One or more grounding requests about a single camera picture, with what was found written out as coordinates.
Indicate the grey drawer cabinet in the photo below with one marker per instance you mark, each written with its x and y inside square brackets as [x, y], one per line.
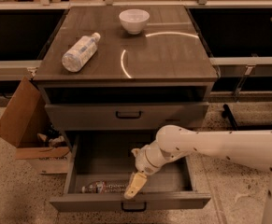
[164, 64]

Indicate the black drawer handle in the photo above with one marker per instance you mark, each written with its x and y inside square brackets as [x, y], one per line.
[128, 115]
[133, 207]

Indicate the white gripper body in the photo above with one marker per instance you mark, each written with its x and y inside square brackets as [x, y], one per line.
[142, 162]

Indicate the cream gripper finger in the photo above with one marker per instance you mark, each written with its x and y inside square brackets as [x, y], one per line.
[136, 183]

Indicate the black top drawer handle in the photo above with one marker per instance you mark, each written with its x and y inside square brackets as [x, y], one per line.
[128, 115]

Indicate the red label water bottle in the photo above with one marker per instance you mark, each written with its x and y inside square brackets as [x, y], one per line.
[100, 187]

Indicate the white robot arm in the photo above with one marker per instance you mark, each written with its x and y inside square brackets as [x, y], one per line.
[249, 148]

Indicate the white bowl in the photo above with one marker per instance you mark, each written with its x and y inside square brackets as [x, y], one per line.
[134, 20]

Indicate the open middle drawer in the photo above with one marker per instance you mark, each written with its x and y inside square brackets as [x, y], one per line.
[106, 156]

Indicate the black wheeled stand base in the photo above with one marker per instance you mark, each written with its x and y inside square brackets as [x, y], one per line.
[227, 114]

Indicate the black middle drawer handle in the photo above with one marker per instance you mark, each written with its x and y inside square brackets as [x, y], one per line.
[133, 207]

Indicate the closed top drawer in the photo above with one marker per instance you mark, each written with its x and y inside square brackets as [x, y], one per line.
[102, 116]

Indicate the brown cardboard box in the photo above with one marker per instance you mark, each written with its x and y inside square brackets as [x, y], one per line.
[21, 123]

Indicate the clear water bottle on counter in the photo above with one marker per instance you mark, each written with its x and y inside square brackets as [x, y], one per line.
[81, 52]

